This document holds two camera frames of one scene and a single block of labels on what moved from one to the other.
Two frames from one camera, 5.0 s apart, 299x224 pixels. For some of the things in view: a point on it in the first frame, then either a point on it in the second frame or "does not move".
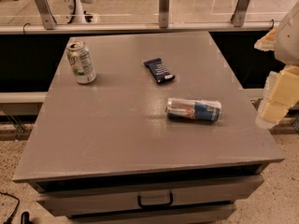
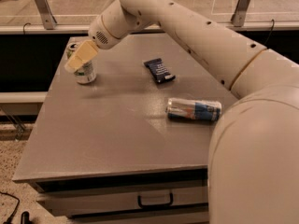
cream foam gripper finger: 280,93 to 81,54
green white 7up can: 81,63 does not move
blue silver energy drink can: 189,109 does not move
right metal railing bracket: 238,17 does not move
